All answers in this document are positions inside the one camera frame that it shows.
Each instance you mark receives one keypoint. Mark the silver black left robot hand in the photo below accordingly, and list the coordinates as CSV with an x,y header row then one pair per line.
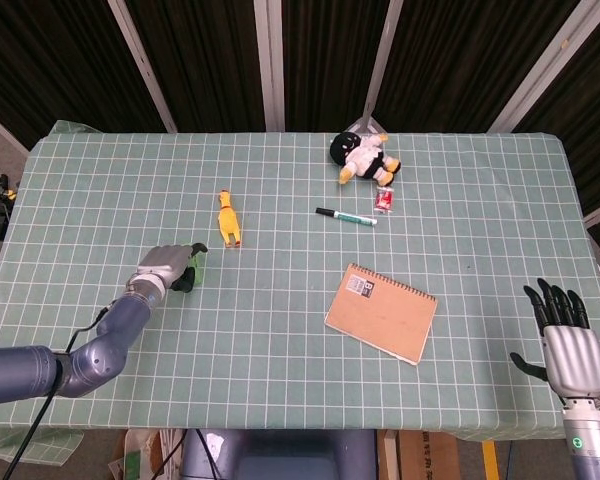
x,y
162,260

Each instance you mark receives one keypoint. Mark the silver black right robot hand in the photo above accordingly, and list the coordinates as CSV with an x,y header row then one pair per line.
x,y
572,355

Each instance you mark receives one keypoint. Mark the green numbered foam cube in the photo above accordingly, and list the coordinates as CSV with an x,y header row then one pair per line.
x,y
198,272

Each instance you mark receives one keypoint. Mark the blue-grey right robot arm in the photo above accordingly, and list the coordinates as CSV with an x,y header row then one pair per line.
x,y
590,450

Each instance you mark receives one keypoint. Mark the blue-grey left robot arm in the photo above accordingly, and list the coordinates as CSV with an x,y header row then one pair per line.
x,y
95,355

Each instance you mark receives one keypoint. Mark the green grid tablecloth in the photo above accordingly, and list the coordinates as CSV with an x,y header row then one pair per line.
x,y
280,325

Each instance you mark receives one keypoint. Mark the yellow rubber chicken toy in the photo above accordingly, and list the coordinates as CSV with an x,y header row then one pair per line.
x,y
228,220

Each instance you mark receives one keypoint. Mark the brown cardboard box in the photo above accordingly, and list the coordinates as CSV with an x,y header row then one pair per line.
x,y
425,457

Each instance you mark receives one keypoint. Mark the crumpled paper bag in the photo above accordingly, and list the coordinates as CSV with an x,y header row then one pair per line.
x,y
140,450

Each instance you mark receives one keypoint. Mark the green marker pen black cap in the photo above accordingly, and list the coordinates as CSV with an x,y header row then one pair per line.
x,y
350,217

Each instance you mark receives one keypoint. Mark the brown spiral notebook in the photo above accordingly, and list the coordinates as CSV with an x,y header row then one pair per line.
x,y
380,315

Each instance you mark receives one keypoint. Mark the light wooden leg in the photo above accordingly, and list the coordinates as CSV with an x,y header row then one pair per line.
x,y
390,457

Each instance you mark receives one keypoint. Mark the black white plush doll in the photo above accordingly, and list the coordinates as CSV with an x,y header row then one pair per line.
x,y
365,157

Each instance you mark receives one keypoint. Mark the blue-grey robot torso base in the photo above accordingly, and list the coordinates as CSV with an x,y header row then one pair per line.
x,y
280,455

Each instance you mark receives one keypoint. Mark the red candy packet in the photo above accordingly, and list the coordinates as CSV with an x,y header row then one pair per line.
x,y
384,200

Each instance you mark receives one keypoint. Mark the white partition frame post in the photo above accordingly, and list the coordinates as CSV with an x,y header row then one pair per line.
x,y
270,65
382,60
545,65
145,65

